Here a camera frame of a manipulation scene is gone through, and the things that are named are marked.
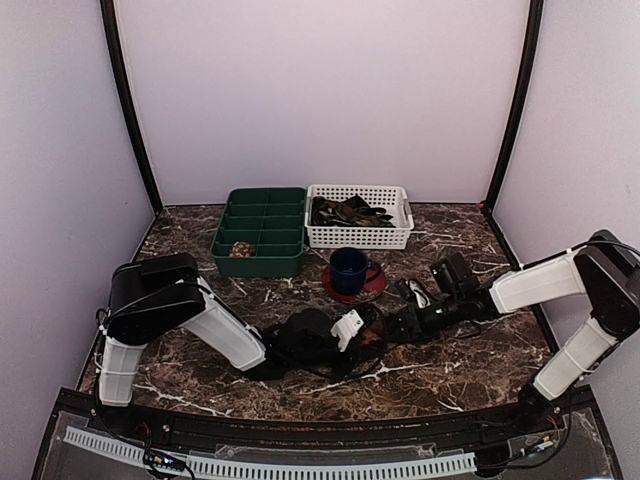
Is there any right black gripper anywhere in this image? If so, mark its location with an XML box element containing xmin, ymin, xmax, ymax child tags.
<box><xmin>381</xmin><ymin>291</ymin><xmax>465</xmax><ymax>344</ymax></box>

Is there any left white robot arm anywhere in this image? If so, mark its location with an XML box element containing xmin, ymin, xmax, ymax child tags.
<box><xmin>95</xmin><ymin>253</ymin><xmax>387</xmax><ymax>436</ymax></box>

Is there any blue enamel mug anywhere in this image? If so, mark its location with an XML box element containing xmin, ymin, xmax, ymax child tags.
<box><xmin>329</xmin><ymin>247</ymin><xmax>382</xmax><ymax>296</ymax></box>

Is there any red floral saucer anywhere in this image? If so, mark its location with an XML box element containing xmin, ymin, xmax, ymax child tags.
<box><xmin>322</xmin><ymin>263</ymin><xmax>387</xmax><ymax>304</ymax></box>

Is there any right black frame post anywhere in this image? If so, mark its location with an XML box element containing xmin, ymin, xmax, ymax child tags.
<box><xmin>484</xmin><ymin>0</ymin><xmax>544</xmax><ymax>212</ymax></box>

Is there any green compartment tray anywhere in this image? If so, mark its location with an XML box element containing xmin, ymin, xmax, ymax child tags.
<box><xmin>211</xmin><ymin>187</ymin><xmax>306</xmax><ymax>278</ymax></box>

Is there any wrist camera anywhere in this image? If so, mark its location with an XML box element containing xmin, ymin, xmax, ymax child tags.
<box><xmin>397</xmin><ymin>251</ymin><xmax>484</xmax><ymax>309</ymax></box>
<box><xmin>277</xmin><ymin>305</ymin><xmax>386</xmax><ymax>364</ymax></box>

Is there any left black frame post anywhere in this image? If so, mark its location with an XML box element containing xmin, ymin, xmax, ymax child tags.
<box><xmin>99</xmin><ymin>0</ymin><xmax>164</xmax><ymax>215</ymax></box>

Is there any brown red floral tie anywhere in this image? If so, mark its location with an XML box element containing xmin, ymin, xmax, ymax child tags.
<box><xmin>357</xmin><ymin>322</ymin><xmax>386</xmax><ymax>352</ymax></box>

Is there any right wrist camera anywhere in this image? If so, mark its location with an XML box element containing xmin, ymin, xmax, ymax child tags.
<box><xmin>397</xmin><ymin>251</ymin><xmax>484</xmax><ymax>309</ymax></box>

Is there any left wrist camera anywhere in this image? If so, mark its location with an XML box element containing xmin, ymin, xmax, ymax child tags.
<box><xmin>277</xmin><ymin>305</ymin><xmax>386</xmax><ymax>364</ymax></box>

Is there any black front rail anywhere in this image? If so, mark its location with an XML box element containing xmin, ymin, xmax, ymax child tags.
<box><xmin>119</xmin><ymin>402</ymin><xmax>526</xmax><ymax>451</ymax></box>

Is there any white plastic basket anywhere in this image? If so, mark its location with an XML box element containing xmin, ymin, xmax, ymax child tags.
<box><xmin>304</xmin><ymin>184</ymin><xmax>414</xmax><ymax>250</ymax></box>

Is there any camouflage ties pile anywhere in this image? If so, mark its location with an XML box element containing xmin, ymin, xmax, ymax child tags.
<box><xmin>309</xmin><ymin>195</ymin><xmax>394</xmax><ymax>228</ymax></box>

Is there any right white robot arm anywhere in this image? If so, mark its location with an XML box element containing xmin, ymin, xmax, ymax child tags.
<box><xmin>388</xmin><ymin>230</ymin><xmax>639</xmax><ymax>434</ymax></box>

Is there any rolled brown tie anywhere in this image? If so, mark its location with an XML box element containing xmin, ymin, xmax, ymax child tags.
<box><xmin>229</xmin><ymin>241</ymin><xmax>257</xmax><ymax>258</ymax></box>

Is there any white cable duct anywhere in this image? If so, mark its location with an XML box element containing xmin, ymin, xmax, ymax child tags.
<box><xmin>62</xmin><ymin>426</ymin><xmax>477</xmax><ymax>479</ymax></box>

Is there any black frame post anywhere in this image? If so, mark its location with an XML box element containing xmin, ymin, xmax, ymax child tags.
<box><xmin>99</xmin><ymin>0</ymin><xmax>164</xmax><ymax>215</ymax></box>
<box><xmin>484</xmin><ymin>0</ymin><xmax>544</xmax><ymax>212</ymax></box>

